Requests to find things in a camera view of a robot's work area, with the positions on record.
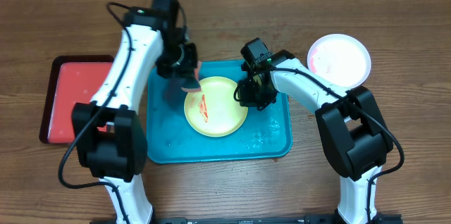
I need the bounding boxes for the yellow-green plate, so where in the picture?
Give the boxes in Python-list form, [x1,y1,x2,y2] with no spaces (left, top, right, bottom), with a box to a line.
[184,76,248,137]

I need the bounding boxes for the white plate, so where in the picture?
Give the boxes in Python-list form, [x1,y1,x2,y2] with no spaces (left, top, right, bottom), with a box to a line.
[307,34,371,89]

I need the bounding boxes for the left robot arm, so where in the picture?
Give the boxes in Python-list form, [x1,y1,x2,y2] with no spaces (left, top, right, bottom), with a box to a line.
[58,0,200,223]

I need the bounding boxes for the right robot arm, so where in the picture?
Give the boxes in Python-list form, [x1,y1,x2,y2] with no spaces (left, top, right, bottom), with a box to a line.
[233,38,402,223]

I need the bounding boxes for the red water tray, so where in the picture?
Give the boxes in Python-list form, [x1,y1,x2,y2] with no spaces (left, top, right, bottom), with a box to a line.
[39,55,113,144]

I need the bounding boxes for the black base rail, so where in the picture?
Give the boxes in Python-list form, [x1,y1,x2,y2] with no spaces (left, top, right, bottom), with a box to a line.
[90,213,403,224]

